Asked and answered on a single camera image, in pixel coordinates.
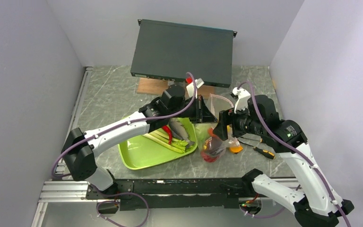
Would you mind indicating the wooden board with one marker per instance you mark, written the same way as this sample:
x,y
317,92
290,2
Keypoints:
x,y
156,87

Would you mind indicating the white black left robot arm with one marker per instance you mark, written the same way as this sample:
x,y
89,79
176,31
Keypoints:
x,y
81,148

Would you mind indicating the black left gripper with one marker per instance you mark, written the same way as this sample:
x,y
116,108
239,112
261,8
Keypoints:
x,y
202,113

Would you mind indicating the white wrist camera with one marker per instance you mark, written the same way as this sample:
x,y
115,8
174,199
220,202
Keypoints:
x,y
192,87
242,96

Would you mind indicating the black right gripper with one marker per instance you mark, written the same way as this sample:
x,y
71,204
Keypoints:
x,y
224,119

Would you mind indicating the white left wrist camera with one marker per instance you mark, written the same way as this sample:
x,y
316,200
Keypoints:
x,y
192,87

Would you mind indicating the red tomato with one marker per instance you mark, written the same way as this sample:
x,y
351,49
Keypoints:
x,y
211,156

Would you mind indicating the lower black yellow screwdriver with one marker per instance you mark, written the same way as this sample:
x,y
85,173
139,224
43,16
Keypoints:
x,y
263,152

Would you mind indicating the green plastic tray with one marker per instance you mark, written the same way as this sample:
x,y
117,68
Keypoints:
x,y
139,152

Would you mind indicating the orange red chili pepper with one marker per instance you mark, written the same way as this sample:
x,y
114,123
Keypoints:
x,y
210,132

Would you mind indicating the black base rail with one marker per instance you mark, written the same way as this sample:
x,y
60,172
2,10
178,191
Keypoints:
x,y
134,194

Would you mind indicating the grey toy fish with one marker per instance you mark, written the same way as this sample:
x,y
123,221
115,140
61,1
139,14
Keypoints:
x,y
178,129

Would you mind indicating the green celery stalks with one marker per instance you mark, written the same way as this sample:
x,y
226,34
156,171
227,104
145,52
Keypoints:
x,y
166,140

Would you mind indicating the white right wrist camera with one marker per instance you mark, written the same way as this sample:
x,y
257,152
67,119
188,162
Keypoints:
x,y
242,96

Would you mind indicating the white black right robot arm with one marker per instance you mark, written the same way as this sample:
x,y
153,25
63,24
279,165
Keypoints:
x,y
317,204

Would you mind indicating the dark grey rack device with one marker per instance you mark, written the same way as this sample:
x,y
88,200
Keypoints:
x,y
166,50

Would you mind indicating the green cabbage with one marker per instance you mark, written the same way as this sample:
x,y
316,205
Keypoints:
x,y
202,133

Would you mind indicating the orange pumpkin slice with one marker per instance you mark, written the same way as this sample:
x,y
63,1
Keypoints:
x,y
236,149

